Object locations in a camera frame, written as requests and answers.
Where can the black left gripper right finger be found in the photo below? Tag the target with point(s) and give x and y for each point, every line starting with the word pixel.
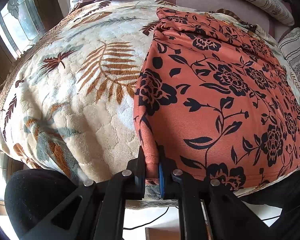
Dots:
pixel 207 209

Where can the black round stool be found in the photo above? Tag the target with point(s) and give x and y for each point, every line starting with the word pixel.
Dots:
pixel 32 194

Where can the pink quilted bed sheet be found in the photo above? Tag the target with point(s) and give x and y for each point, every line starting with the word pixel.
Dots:
pixel 244 10

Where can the orange floral garment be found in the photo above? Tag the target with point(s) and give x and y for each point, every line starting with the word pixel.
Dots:
pixel 215 100

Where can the stained glass window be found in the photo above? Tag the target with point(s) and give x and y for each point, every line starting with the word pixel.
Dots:
pixel 20 26

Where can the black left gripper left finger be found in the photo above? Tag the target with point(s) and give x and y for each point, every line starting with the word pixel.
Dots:
pixel 95 210

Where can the cream leaf pattern blanket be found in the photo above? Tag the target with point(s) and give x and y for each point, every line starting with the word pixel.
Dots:
pixel 68 105

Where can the striped floral folded quilt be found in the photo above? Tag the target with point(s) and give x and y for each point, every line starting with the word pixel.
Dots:
pixel 290 47

